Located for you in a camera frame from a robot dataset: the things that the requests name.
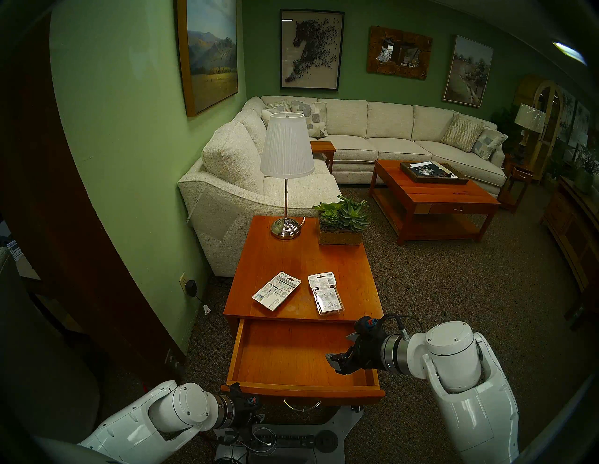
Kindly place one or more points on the large white card package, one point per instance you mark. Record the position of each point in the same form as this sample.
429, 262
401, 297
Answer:
276, 291

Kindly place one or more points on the small clear blister package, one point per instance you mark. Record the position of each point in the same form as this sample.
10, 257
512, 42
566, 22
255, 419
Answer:
327, 297

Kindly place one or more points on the orange wooden coffee table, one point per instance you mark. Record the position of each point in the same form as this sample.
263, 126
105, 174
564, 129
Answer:
435, 196

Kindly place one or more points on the brown wooden sideboard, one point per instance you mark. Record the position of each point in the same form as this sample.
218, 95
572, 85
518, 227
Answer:
571, 229

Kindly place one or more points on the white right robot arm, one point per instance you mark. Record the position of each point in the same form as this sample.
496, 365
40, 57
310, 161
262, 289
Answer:
468, 397

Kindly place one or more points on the black power adapter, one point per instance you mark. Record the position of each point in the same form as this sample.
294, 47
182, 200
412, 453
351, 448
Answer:
191, 287

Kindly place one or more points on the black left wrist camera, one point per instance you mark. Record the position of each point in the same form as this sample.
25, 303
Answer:
243, 395

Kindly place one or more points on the small wooden end table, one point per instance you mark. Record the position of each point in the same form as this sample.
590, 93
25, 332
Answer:
323, 146

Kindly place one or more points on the grey patchwork throw pillow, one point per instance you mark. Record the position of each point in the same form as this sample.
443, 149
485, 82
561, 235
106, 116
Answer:
318, 117
489, 142

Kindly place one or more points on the beige striped throw pillow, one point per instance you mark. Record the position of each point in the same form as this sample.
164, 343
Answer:
278, 106
462, 132

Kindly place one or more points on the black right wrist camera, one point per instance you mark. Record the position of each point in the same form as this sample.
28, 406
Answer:
367, 324

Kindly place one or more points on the orange wooden drawer side table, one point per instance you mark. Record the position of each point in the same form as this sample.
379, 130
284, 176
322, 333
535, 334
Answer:
299, 257

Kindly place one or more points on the white shade chrome table lamp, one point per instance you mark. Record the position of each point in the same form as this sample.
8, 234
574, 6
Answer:
286, 140

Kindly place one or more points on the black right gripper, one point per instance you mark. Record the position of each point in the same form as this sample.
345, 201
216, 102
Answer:
367, 353

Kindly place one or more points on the framed mountain landscape painting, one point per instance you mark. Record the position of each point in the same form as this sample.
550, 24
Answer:
210, 56

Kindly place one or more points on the potted green plant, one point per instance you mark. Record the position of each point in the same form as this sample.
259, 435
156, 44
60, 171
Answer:
585, 177

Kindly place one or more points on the framed tree landscape painting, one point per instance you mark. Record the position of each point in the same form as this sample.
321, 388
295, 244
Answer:
468, 70

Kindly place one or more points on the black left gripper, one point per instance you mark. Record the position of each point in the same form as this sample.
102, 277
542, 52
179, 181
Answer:
243, 414

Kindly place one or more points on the white labelled box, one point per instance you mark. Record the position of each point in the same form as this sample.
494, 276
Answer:
15, 250

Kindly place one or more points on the cream sectional sofa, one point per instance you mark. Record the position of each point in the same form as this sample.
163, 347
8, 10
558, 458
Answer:
234, 159

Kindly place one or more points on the rustic wood framed mirror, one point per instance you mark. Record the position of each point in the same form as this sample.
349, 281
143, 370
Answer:
374, 51

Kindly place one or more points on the dark cover book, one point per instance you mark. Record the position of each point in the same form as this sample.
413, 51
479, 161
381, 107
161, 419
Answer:
428, 170

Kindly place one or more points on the arched light wood cabinet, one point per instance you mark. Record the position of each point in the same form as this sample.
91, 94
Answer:
558, 112

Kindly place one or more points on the orange wooden table drawer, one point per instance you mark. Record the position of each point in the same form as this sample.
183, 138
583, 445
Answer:
299, 355

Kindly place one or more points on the black framed horse artwork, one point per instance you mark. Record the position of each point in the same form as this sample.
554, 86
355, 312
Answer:
311, 47

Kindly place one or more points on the ceiling light fixture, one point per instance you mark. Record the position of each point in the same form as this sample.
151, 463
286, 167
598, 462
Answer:
568, 51

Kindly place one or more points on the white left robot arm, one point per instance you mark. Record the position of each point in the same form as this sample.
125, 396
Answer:
154, 421

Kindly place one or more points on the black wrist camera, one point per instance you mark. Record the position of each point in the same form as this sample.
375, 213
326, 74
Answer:
367, 324
243, 395

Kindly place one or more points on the tall dark green plant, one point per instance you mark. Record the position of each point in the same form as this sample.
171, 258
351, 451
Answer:
507, 124

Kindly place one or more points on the dark brown wooden door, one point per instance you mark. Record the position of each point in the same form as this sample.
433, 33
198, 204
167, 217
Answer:
70, 234

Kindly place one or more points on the grey robot mobile base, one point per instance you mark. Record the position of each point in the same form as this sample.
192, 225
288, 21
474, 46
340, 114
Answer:
337, 423

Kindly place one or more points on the plastic wrapped shade lamp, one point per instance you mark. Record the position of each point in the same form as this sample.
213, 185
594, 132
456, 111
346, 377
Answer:
530, 117

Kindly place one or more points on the small dark wooden side table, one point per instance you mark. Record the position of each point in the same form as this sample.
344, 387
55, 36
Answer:
519, 174

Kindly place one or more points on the black power strip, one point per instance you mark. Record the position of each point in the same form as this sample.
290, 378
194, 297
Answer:
290, 440

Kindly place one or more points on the dark wooden serving tray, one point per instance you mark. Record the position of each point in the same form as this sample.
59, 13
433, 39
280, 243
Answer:
440, 180

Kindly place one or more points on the beige wall outlet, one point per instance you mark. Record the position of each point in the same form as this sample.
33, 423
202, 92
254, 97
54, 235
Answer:
182, 280

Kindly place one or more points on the succulent plants in wooden planter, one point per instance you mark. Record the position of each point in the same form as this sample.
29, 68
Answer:
341, 215

